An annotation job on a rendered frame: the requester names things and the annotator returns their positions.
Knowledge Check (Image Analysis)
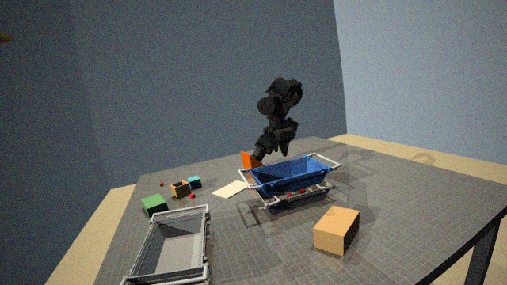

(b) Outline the teal cube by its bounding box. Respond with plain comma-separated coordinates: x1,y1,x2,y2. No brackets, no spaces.
187,176,202,190

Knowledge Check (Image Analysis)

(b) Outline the cream flat rectangular sheet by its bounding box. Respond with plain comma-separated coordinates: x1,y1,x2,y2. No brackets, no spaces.
212,181,248,200

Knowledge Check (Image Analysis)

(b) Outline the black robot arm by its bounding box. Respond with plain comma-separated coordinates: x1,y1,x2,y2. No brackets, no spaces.
251,77,303,162

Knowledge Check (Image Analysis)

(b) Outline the green box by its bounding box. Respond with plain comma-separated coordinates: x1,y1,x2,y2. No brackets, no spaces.
141,193,168,217

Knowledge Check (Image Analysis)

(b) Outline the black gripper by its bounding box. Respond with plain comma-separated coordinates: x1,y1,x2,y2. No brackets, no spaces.
263,111,296,157

